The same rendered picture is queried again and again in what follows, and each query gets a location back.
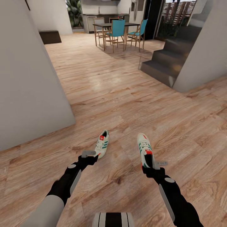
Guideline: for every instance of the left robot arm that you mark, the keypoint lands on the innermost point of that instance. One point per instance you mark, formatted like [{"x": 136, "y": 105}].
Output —
[{"x": 48, "y": 212}]

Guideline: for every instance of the gym shoe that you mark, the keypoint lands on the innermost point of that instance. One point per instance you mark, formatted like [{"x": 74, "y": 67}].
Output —
[
  {"x": 147, "y": 155},
  {"x": 102, "y": 143}
]

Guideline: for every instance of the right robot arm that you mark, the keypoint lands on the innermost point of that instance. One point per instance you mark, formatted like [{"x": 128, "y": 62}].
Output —
[{"x": 182, "y": 213}]

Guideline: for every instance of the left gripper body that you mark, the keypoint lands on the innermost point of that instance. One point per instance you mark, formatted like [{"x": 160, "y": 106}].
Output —
[{"x": 87, "y": 161}]

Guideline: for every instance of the robot trunk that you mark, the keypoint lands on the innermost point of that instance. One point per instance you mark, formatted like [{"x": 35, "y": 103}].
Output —
[{"x": 113, "y": 219}]

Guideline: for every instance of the oven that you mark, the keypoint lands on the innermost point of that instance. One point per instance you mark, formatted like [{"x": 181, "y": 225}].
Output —
[{"x": 121, "y": 17}]

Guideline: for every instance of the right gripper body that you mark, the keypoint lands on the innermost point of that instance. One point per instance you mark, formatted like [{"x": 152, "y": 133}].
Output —
[{"x": 152, "y": 173}]

